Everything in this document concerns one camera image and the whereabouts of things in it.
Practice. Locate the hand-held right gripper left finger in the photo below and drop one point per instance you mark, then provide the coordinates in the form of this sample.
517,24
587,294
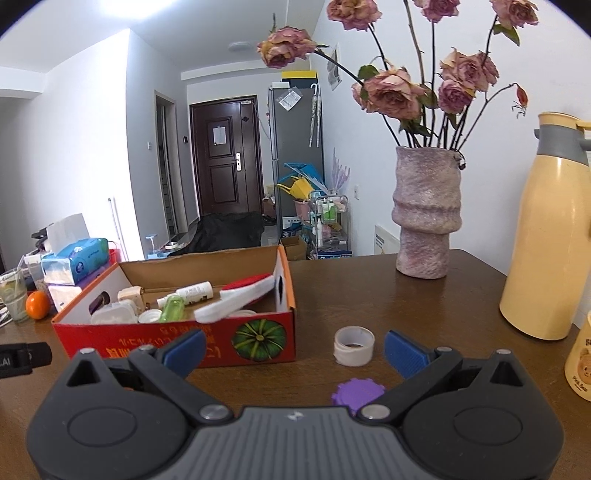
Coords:
184,350

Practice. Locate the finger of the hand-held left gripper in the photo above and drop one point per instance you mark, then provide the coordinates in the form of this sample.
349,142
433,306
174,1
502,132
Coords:
41,354

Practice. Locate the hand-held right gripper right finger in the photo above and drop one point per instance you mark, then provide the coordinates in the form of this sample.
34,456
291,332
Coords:
406,353

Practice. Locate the small green bottle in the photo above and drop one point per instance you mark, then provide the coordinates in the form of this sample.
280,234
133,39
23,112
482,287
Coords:
173,309

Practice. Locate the small white bottle cap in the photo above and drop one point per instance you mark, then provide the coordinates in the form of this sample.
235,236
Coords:
148,316

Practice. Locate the white tape roll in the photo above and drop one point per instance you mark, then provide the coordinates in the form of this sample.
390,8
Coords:
353,353

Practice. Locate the red cardboard box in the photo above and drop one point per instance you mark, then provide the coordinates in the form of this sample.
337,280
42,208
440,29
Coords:
92,337

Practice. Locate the white red lint brush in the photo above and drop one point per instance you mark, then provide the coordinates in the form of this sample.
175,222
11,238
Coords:
221,307

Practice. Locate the white tube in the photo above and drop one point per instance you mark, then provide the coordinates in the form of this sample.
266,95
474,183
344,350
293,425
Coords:
196,291

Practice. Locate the purple bottle cap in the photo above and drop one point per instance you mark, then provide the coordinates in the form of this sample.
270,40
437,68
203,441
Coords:
358,392

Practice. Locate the small beige charger block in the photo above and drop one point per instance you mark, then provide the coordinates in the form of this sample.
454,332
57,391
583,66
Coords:
129,295

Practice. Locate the clear container of white pills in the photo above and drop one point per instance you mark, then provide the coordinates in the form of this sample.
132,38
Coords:
113,314

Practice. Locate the orange fruit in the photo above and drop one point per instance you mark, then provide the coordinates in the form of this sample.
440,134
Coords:
38,305

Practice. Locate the clear glass cup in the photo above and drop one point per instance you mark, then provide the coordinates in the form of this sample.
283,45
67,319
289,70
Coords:
14,300

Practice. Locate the purple white tissue pack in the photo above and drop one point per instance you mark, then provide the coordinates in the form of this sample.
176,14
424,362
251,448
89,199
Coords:
64,295

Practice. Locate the clear plastic food container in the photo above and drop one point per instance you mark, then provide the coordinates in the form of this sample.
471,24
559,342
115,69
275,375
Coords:
34,272

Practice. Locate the blue tissue pack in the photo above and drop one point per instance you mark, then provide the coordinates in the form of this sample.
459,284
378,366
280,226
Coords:
78,261

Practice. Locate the blue pet feeder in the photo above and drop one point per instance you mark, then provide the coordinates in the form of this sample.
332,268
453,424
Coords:
152,249

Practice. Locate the white leaning board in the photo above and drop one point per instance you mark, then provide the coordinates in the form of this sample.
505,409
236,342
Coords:
387,240

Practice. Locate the red bucket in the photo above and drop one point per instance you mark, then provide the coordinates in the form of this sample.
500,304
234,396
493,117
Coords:
113,256

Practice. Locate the blue white bag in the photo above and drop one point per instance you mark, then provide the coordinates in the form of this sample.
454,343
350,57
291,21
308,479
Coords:
332,254

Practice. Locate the black folding chair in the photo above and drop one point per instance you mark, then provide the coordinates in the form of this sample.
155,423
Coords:
221,233

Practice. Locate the metal storage cart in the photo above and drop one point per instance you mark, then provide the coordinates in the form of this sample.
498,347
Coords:
339,235

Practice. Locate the pink stone vase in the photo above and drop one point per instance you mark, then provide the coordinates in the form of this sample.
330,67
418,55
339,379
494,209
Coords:
427,212

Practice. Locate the white mop stick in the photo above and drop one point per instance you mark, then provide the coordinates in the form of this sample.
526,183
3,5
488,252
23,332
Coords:
115,221

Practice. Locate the white spray bottle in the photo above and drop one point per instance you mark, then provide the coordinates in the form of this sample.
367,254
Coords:
319,233

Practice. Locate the small brown cardboard box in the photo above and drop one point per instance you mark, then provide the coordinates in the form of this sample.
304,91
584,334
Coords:
294,249

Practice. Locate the blue white carton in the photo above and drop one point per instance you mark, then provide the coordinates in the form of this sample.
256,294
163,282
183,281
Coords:
292,227

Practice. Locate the dark brown entrance door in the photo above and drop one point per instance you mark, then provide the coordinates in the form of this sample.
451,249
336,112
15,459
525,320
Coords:
221,184

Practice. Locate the yellow bear mug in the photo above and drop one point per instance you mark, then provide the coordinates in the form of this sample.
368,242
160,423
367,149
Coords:
579,369

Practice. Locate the pink bucket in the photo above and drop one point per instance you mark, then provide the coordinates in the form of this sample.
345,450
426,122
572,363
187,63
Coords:
302,207

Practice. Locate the yellow thermos jug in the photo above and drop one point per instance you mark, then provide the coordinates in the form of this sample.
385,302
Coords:
545,240

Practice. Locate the purple dried grass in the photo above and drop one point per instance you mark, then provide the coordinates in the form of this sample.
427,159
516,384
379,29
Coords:
340,173

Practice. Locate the yellow watering can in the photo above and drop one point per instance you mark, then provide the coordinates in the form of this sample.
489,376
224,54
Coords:
300,189

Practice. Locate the white paper notice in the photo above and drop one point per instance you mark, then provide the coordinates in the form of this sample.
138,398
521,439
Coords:
219,134

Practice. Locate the grey refrigerator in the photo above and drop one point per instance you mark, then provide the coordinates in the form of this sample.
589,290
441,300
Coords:
295,143

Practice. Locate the white folded umbrella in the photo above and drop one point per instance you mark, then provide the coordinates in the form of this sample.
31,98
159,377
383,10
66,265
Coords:
315,115

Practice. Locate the dried pink rose bouquet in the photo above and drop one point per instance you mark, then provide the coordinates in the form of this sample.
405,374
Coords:
392,92

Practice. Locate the paper sheet in plastic sleeve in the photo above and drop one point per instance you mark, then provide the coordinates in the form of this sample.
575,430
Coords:
291,99

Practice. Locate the yellow box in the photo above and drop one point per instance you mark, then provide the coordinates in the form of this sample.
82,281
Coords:
299,74

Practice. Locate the round ceiling lamp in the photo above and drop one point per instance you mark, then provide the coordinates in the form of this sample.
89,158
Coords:
240,46

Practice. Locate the grey door frame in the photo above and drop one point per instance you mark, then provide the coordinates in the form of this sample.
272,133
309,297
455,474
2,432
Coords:
159,161

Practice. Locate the blue folding frame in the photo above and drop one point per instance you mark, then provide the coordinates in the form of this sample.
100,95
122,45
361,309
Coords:
307,170

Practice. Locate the wall poster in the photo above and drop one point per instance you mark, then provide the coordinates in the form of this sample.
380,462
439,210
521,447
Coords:
334,67

